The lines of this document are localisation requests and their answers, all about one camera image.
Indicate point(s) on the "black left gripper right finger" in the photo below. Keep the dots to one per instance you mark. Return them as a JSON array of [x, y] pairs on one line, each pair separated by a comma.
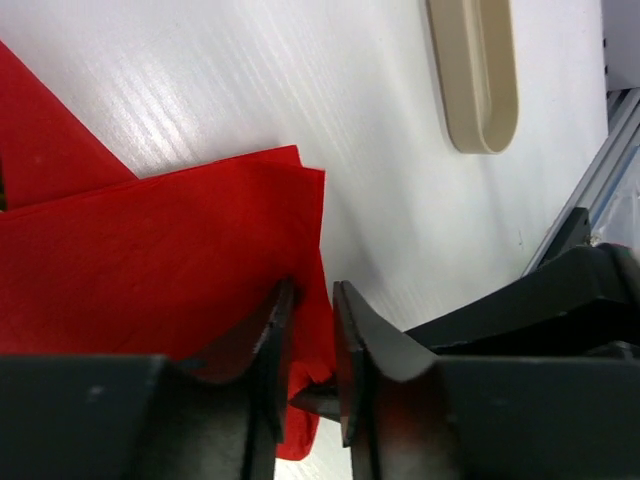
[[408, 413]]

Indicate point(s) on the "aluminium front rail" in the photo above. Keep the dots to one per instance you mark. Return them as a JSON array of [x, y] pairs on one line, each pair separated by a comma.
[[596, 187]]

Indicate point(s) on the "beige oblong utensil tray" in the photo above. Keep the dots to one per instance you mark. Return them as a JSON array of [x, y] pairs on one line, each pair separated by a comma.
[[475, 57]]

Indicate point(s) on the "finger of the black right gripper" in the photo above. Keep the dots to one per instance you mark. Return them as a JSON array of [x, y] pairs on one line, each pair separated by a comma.
[[322, 399]]

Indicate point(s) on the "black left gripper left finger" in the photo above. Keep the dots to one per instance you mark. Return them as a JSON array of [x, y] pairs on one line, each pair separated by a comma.
[[217, 415]]

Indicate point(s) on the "red paper napkin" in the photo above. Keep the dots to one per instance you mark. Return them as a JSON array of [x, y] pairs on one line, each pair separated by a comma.
[[96, 260]]

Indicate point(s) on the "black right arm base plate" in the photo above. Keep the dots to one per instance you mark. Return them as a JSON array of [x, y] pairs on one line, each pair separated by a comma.
[[575, 231]]

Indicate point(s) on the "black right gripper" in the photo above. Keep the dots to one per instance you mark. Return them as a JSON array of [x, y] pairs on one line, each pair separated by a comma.
[[577, 302]]

